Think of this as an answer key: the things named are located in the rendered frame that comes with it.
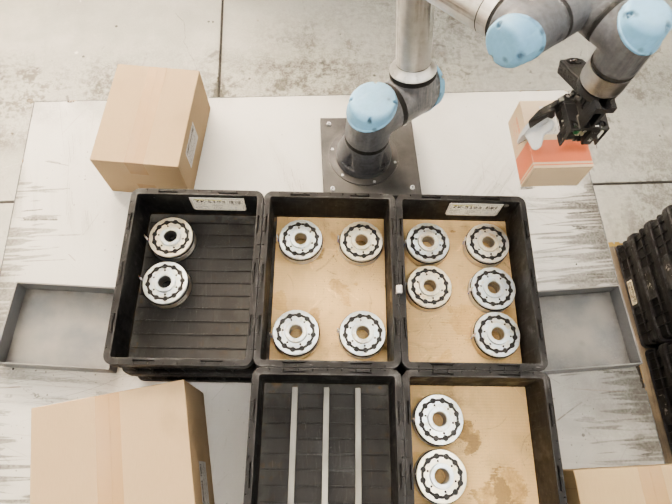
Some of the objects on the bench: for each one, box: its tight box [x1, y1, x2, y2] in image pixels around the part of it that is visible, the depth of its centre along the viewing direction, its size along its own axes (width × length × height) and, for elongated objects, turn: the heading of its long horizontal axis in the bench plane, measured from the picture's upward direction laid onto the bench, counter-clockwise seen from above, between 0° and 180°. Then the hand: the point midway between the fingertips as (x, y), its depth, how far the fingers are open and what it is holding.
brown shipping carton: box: [90, 64, 210, 192], centre depth 147 cm, size 30×22×16 cm
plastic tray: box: [538, 285, 643, 375], centre depth 134 cm, size 27×20×5 cm
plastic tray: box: [0, 282, 118, 373], centre depth 131 cm, size 27×20×5 cm
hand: (551, 139), depth 111 cm, fingers closed on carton, 14 cm apart
